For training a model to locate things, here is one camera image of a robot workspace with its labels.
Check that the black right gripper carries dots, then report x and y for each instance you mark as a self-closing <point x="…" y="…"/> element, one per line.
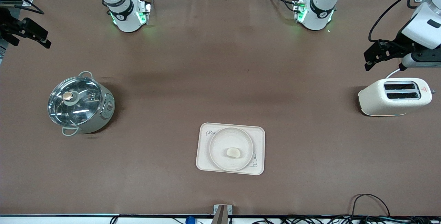
<point x="7" y="23"/>

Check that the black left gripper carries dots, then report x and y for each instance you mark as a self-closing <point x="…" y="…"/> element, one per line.
<point x="401" y="42"/>

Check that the small white bun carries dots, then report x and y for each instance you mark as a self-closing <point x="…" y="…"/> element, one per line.
<point x="233" y="152"/>

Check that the cream round plate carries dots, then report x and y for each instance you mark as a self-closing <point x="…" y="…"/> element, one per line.
<point x="224" y="141"/>

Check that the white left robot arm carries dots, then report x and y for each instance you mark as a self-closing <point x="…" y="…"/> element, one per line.
<point x="320" y="12"/>

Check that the cream two-slot toaster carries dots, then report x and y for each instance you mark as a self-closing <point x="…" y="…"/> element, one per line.
<point x="379" y="101"/>

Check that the glass pot lid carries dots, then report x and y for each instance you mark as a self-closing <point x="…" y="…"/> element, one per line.
<point x="81" y="110"/>

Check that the pale green electric pot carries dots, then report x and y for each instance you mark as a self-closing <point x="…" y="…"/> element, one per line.
<point x="106" y="113"/>

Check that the brown table mat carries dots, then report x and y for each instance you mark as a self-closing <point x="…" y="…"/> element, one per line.
<point x="220" y="62"/>

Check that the cream rabbit print tray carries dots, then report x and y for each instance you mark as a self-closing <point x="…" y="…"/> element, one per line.
<point x="203" y="158"/>

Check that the blue round knob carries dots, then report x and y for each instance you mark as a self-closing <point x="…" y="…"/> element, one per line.
<point x="190" y="220"/>

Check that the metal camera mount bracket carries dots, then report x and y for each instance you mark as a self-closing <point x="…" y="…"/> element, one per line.
<point x="222" y="213"/>

